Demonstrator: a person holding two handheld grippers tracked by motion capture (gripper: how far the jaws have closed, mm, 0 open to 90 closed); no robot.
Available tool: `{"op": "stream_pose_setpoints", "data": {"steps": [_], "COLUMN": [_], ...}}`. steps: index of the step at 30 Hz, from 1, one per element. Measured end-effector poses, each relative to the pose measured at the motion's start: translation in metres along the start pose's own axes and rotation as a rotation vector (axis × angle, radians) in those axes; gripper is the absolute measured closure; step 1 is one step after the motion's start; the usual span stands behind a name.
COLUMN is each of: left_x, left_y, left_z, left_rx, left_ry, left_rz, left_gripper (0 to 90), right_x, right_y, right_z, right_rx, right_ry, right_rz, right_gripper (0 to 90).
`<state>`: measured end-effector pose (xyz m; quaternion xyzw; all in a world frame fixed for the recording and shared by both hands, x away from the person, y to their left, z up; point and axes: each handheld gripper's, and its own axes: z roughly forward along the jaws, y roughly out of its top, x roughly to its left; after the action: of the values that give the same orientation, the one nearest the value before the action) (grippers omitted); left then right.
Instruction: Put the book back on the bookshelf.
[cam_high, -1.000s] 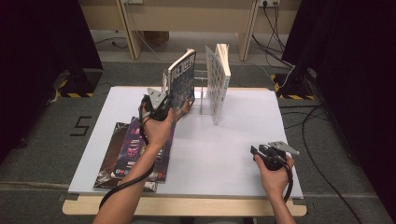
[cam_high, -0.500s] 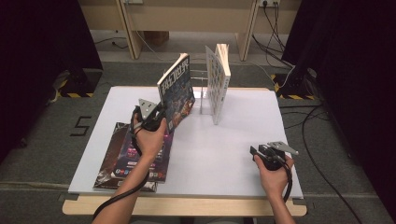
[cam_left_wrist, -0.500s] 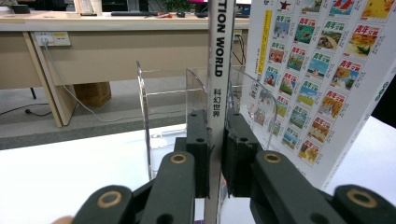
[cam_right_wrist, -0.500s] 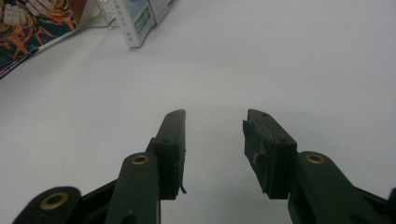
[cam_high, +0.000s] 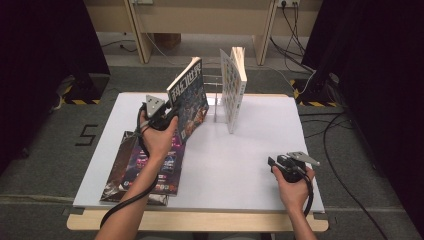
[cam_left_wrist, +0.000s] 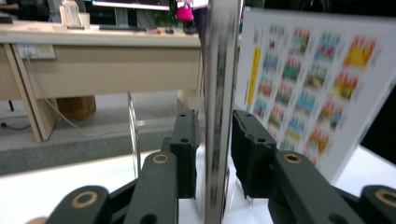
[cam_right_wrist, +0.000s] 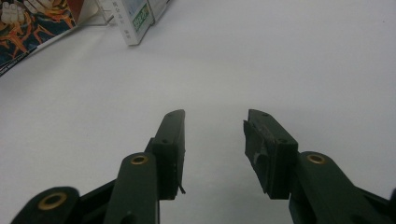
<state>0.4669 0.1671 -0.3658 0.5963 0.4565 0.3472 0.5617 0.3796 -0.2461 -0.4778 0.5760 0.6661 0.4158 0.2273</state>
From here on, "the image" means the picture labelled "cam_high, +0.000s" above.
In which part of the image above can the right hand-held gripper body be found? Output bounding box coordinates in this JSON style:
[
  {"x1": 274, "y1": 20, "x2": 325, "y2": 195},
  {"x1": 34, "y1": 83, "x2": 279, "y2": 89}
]
[{"x1": 275, "y1": 151, "x2": 321, "y2": 184}]

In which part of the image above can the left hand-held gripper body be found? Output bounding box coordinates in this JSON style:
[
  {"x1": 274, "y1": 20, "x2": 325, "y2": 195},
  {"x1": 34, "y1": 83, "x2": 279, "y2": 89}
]
[{"x1": 143, "y1": 94, "x2": 178, "y2": 132}]

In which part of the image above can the thick purple and blue magazine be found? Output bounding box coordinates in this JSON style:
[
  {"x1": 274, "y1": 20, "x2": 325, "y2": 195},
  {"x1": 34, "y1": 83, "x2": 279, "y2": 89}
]
[{"x1": 165, "y1": 56, "x2": 210, "y2": 144}]

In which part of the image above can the clear acrylic book rack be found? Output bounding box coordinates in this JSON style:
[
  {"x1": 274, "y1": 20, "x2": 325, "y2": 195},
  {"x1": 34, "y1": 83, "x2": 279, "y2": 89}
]
[{"x1": 199, "y1": 65, "x2": 235, "y2": 125}]

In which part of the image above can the thin purple magazine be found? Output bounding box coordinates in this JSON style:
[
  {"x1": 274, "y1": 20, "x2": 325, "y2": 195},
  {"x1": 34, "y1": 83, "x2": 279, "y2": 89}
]
[{"x1": 118, "y1": 131, "x2": 188, "y2": 197}]

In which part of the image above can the white book with picture grid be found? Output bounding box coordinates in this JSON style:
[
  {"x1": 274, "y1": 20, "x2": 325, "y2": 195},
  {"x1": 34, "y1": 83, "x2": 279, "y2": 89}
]
[{"x1": 219, "y1": 46, "x2": 248, "y2": 135}]

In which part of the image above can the dark magazine with red label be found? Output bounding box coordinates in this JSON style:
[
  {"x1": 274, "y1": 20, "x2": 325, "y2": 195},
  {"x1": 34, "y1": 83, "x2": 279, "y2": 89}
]
[{"x1": 99, "y1": 130, "x2": 170, "y2": 207}]

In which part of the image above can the person's right hand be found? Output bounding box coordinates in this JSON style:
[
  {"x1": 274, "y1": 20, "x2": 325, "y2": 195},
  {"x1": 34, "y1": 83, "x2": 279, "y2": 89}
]
[{"x1": 271, "y1": 167, "x2": 316, "y2": 215}]

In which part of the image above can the person's left hand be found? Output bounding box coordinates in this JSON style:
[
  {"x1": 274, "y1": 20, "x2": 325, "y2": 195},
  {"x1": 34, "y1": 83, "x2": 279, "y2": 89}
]
[{"x1": 139, "y1": 110, "x2": 180, "y2": 164}]

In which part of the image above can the white table cover sheet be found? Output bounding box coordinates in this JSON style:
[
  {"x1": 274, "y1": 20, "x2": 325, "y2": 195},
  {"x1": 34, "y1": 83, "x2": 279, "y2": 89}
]
[{"x1": 73, "y1": 92, "x2": 326, "y2": 214}]

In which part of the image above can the brown cardboard box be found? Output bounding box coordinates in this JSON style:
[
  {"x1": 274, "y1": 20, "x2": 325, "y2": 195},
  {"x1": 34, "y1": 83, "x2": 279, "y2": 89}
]
[{"x1": 153, "y1": 33, "x2": 183, "y2": 51}]

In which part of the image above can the black stand base striped tape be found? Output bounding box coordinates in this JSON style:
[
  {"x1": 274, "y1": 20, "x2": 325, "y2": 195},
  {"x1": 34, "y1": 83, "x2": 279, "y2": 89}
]
[
  {"x1": 289, "y1": 77, "x2": 340, "y2": 108},
  {"x1": 60, "y1": 73, "x2": 112, "y2": 106}
]

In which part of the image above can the light wooden table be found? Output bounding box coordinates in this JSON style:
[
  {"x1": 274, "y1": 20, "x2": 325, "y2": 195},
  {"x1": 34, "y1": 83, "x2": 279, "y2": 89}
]
[{"x1": 66, "y1": 91, "x2": 330, "y2": 233}]

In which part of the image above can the beige wooden desk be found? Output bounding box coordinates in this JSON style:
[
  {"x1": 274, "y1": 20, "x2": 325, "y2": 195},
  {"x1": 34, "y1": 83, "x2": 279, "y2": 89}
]
[{"x1": 83, "y1": 0, "x2": 324, "y2": 67}]

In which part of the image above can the black curtain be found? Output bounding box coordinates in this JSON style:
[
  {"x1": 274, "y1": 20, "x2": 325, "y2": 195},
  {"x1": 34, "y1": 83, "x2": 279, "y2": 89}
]
[
  {"x1": 300, "y1": 0, "x2": 424, "y2": 231},
  {"x1": 0, "y1": 0, "x2": 112, "y2": 176}
]

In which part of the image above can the long black floor cable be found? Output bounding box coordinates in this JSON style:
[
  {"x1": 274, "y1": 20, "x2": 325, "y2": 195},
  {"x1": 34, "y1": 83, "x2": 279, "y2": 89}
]
[{"x1": 298, "y1": 111, "x2": 392, "y2": 240}]

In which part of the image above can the white floor cable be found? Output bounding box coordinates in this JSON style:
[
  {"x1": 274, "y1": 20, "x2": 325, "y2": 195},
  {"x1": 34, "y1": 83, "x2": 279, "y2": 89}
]
[{"x1": 144, "y1": 31, "x2": 317, "y2": 98}]

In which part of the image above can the short black floor cable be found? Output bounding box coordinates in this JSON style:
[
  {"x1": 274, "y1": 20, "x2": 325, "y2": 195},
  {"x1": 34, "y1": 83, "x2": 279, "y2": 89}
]
[{"x1": 99, "y1": 39, "x2": 138, "y2": 54}]

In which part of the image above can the grey table corner bracket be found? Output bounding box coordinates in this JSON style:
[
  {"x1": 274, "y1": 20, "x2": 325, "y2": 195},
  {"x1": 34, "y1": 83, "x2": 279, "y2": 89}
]
[
  {"x1": 61, "y1": 206, "x2": 85, "y2": 217},
  {"x1": 313, "y1": 212, "x2": 338, "y2": 225}
]

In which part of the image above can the black cable bundle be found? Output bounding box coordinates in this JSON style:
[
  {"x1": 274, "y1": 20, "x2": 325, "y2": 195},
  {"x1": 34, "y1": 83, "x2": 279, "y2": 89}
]
[{"x1": 269, "y1": 0, "x2": 316, "y2": 75}]

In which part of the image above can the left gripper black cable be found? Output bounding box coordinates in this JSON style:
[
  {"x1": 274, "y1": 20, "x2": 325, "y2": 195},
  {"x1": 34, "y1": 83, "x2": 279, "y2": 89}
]
[{"x1": 99, "y1": 102, "x2": 160, "y2": 230}]

